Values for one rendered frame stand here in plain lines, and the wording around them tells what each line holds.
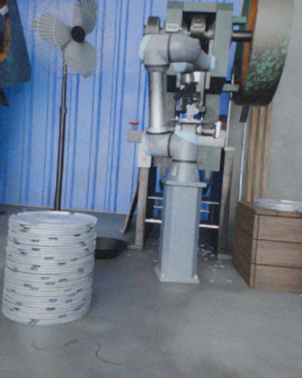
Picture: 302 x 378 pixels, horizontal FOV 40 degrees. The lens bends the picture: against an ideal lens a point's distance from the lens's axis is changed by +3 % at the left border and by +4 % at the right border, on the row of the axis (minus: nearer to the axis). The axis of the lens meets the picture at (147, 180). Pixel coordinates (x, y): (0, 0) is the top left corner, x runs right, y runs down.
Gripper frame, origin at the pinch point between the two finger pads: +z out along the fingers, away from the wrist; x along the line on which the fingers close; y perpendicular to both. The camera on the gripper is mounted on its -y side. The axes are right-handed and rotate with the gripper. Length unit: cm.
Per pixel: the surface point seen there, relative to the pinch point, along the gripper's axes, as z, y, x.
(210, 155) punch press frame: 23.2, 8.3, 3.8
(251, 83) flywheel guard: -12.1, 22.3, 28.8
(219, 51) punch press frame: -32.2, 1.0, 31.6
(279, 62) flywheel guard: -21, 37, 33
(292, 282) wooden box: 69, 71, -29
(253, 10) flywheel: -53, -5, 79
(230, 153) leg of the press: 22.2, 19.9, 6.9
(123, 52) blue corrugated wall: -47, -139, 75
